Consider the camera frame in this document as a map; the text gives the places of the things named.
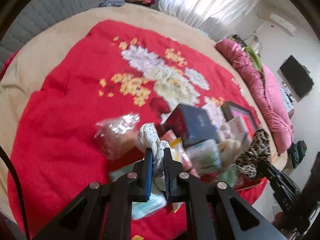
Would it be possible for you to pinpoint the black television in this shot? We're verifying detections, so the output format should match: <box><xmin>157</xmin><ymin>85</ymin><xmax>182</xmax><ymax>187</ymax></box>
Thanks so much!
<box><xmin>280</xmin><ymin>55</ymin><xmax>314</xmax><ymax>98</ymax></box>

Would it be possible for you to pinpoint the green cloth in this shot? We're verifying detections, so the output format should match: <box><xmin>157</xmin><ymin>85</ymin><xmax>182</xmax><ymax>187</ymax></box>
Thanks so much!
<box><xmin>244</xmin><ymin>46</ymin><xmax>263</xmax><ymax>73</ymax></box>

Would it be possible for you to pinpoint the black cable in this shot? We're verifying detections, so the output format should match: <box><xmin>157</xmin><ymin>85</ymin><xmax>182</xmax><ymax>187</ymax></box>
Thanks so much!
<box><xmin>0</xmin><ymin>146</ymin><xmax>30</xmax><ymax>240</ymax></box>

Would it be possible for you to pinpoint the dark clothes pile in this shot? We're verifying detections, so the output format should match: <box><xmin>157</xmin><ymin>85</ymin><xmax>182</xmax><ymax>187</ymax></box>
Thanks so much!
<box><xmin>287</xmin><ymin>140</ymin><xmax>307</xmax><ymax>169</ymax></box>

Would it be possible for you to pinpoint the beige bed sheet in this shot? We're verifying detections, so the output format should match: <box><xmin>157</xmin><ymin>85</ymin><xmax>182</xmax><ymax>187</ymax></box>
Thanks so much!
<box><xmin>0</xmin><ymin>4</ymin><xmax>288</xmax><ymax>223</ymax></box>

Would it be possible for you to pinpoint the red white box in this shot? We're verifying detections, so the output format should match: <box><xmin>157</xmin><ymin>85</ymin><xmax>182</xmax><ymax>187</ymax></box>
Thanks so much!
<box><xmin>227</xmin><ymin>114</ymin><xmax>256</xmax><ymax>151</ymax></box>

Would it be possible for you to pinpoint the light blue packet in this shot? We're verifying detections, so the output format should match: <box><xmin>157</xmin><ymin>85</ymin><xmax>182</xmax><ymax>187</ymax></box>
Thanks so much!
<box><xmin>109</xmin><ymin>163</ymin><xmax>167</xmax><ymax>220</ymax></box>

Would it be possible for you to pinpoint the white floral scrunchie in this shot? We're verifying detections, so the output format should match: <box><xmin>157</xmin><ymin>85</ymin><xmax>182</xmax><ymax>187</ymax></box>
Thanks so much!
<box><xmin>136</xmin><ymin>123</ymin><xmax>170</xmax><ymax>181</ymax></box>

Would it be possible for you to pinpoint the red floral blanket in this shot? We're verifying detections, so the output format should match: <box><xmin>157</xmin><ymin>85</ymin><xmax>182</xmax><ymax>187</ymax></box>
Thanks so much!
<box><xmin>11</xmin><ymin>20</ymin><xmax>250</xmax><ymax>237</ymax></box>

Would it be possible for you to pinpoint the green floral tissue pack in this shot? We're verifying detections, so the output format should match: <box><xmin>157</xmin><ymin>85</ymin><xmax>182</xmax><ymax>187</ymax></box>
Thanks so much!
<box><xmin>185</xmin><ymin>139</ymin><xmax>222</xmax><ymax>176</ymax></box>

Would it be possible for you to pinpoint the grey shallow box tray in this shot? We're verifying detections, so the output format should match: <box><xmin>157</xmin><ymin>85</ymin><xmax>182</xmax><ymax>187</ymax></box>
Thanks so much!
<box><xmin>221</xmin><ymin>101</ymin><xmax>258</xmax><ymax>129</ymax></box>

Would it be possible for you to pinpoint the bagged green egg sponge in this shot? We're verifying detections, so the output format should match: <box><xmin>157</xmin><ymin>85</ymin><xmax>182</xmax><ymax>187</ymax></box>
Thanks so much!
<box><xmin>216</xmin><ymin>164</ymin><xmax>238</xmax><ymax>187</ymax></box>

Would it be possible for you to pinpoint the white cabinet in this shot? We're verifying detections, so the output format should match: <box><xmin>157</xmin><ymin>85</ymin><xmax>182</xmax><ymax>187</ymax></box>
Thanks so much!
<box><xmin>280</xmin><ymin>86</ymin><xmax>296</xmax><ymax>119</ymax></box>

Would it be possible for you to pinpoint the pink sachet packet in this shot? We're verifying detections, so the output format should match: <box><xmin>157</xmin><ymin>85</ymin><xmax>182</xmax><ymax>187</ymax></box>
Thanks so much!
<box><xmin>161</xmin><ymin>129</ymin><xmax>182</xmax><ymax>148</ymax></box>

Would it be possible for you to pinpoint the white curtain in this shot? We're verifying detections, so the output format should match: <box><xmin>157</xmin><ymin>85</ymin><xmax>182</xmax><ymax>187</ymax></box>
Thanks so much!
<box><xmin>158</xmin><ymin>0</ymin><xmax>260</xmax><ymax>41</ymax></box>

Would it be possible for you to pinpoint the pink quilt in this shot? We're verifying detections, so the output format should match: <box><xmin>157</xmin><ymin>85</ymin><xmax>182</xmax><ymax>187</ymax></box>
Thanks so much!
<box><xmin>215</xmin><ymin>38</ymin><xmax>293</xmax><ymax>154</ymax></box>

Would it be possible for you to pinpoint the bagged brown sponge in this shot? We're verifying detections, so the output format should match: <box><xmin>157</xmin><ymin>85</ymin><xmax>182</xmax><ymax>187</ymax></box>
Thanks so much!
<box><xmin>94</xmin><ymin>112</ymin><xmax>140</xmax><ymax>160</ymax></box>

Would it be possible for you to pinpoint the white air conditioner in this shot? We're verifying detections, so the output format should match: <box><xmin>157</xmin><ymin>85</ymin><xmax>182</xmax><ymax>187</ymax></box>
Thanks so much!
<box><xmin>269</xmin><ymin>13</ymin><xmax>296</xmax><ymax>37</ymax></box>

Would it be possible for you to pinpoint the leopard print scrunchie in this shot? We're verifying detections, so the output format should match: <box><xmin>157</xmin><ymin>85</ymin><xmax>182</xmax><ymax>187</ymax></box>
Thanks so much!
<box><xmin>235</xmin><ymin>128</ymin><xmax>271</xmax><ymax>180</ymax></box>

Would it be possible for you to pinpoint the dark blue box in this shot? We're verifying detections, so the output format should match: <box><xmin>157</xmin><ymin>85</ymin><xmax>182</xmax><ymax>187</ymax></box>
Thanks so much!
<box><xmin>163</xmin><ymin>103</ymin><xmax>220</xmax><ymax>147</ymax></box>

